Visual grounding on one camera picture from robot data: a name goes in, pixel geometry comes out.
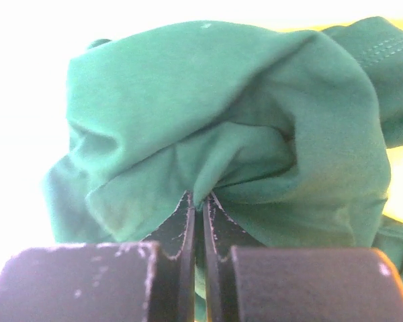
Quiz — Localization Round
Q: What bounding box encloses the green t-shirt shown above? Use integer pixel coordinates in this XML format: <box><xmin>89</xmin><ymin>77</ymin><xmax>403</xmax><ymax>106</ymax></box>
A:
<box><xmin>41</xmin><ymin>15</ymin><xmax>403</xmax><ymax>322</ymax></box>

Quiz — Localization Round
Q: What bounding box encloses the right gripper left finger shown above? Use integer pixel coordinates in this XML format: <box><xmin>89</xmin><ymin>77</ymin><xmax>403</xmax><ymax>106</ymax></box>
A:
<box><xmin>0</xmin><ymin>191</ymin><xmax>195</xmax><ymax>322</ymax></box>

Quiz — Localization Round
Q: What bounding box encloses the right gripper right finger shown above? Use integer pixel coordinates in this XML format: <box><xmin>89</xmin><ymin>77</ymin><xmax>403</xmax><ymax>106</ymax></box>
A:
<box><xmin>203</xmin><ymin>194</ymin><xmax>403</xmax><ymax>322</ymax></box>

